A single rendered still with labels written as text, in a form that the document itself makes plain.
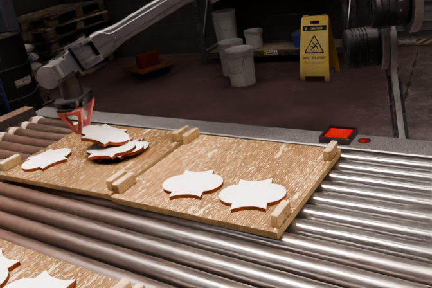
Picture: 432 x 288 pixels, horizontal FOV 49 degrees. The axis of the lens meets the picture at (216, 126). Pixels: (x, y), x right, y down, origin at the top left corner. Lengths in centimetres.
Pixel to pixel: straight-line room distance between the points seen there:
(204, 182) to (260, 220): 19
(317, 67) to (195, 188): 375
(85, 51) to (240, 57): 360
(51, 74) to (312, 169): 65
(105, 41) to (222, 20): 462
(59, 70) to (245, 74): 372
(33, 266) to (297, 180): 54
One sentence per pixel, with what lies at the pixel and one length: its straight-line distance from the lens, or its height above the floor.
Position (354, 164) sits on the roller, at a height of 92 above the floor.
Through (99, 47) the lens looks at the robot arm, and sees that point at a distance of 122.
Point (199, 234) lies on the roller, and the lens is 92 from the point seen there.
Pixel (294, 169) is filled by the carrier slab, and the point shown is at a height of 94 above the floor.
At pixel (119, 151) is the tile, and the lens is 124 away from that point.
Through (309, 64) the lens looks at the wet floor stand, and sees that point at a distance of 472.
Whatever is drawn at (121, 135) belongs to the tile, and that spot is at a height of 98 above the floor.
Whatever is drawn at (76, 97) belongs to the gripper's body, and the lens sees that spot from 128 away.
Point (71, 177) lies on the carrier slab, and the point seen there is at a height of 94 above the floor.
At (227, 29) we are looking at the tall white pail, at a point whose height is 40.
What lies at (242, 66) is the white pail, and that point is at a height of 21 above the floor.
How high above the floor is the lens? 143
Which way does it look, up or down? 21 degrees down
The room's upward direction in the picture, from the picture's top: 9 degrees counter-clockwise
